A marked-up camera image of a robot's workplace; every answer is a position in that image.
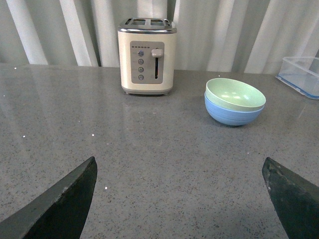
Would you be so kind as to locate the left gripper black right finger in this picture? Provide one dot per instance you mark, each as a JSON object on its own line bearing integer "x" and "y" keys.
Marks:
{"x": 295, "y": 199}

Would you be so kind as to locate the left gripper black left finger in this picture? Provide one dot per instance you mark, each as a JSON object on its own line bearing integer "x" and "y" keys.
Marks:
{"x": 58, "y": 213}

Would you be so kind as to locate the blue bowl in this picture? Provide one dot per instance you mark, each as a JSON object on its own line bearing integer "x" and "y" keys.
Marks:
{"x": 230, "y": 117}

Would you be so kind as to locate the green bowl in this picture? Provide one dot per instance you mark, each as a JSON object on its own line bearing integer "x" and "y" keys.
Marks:
{"x": 234, "y": 95}

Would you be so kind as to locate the clear plastic food container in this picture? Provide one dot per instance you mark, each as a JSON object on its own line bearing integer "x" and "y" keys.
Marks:
{"x": 302, "y": 74}

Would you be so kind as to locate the white curtain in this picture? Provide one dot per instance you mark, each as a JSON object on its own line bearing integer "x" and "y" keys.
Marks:
{"x": 248, "y": 36}

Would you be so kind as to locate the cream two-slot toaster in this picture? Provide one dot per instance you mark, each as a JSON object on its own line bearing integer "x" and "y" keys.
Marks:
{"x": 147, "y": 55}

